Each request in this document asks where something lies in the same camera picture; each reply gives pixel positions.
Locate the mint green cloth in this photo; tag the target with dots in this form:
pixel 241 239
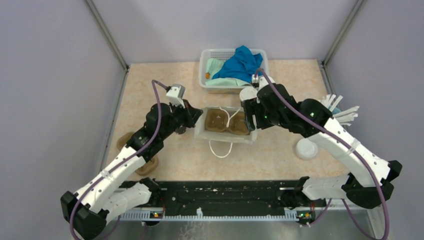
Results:
pixel 212 67

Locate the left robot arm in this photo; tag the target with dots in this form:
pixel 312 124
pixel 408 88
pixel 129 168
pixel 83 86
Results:
pixel 90 209

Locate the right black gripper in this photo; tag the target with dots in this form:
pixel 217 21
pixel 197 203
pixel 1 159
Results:
pixel 249 109

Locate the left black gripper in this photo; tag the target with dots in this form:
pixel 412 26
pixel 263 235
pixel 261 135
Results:
pixel 192 114

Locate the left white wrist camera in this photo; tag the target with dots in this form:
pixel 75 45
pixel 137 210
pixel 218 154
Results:
pixel 175 95

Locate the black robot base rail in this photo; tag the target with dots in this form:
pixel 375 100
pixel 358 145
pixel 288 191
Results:
pixel 235 201

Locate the pale blue paper bag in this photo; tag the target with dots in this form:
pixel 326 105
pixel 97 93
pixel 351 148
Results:
pixel 201 133

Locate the brown cardboard cup carrier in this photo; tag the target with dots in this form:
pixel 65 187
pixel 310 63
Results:
pixel 148 167

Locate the stack of paper cups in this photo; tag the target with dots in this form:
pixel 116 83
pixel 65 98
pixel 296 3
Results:
pixel 181 130

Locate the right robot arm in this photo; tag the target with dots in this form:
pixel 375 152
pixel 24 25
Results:
pixel 369 177

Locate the white plastic basket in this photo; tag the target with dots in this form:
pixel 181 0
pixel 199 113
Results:
pixel 221 54

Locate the blue cloth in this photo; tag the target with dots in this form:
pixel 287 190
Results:
pixel 241 65

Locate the stack of white lids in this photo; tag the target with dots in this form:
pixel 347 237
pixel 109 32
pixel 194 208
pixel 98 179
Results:
pixel 306 149

